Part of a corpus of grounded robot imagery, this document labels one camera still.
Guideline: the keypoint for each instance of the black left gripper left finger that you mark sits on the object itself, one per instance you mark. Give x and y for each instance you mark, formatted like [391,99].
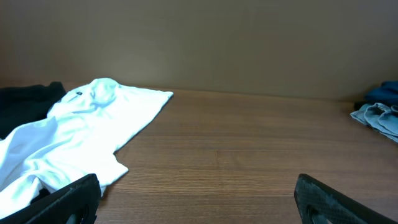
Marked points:
[75,203]

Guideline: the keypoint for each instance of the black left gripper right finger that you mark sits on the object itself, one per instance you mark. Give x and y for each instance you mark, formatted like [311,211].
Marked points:
[319,203]

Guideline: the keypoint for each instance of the white t-shirt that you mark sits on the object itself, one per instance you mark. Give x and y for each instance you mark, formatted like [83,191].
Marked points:
[79,136]

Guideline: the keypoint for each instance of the light blue denim garment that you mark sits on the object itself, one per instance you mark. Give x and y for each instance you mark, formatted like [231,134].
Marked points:
[380,117]

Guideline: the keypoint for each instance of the black garment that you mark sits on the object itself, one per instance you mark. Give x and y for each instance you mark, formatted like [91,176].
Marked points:
[21,105]

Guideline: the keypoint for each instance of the dark blue garment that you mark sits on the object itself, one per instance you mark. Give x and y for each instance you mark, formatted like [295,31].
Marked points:
[385,94]

